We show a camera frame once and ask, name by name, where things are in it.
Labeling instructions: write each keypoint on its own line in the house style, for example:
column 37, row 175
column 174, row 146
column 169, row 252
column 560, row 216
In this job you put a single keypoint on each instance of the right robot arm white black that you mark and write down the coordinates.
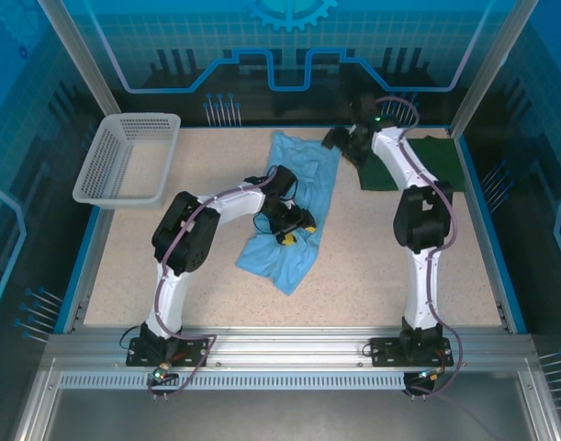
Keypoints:
column 422, row 285

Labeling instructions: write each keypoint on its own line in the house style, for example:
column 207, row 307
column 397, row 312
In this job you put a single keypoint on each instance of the grey metal base frame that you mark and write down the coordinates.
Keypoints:
column 284, row 413

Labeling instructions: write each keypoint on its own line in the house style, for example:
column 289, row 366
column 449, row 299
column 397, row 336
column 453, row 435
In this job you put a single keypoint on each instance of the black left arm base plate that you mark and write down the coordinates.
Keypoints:
column 193, row 353

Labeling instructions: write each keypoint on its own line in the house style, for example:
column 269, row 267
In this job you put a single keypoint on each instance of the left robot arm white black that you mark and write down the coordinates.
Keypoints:
column 170, row 298

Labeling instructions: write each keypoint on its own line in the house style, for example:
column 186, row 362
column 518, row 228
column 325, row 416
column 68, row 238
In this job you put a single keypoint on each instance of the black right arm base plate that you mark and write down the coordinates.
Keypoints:
column 381, row 351

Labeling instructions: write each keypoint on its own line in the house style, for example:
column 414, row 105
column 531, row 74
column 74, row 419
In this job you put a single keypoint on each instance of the small connector board with LED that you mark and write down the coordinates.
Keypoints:
column 160, row 374
column 429, row 376

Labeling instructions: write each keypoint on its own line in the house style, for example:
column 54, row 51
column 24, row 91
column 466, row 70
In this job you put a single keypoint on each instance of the aluminium mounting rail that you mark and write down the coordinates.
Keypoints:
column 284, row 344

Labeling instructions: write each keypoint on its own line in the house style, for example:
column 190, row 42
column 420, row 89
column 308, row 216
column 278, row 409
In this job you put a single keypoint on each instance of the aluminium frame post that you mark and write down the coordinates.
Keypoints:
column 491, row 59
column 78, row 59

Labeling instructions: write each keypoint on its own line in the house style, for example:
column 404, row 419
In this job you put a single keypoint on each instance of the light blue t-shirt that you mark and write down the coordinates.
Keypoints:
column 289, row 262

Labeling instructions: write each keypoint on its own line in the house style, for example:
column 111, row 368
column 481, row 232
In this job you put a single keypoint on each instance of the dark green t-shirt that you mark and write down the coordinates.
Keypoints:
column 438, row 161

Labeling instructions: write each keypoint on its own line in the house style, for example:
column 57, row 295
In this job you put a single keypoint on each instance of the white perforated plastic basket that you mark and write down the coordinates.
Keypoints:
column 124, row 124

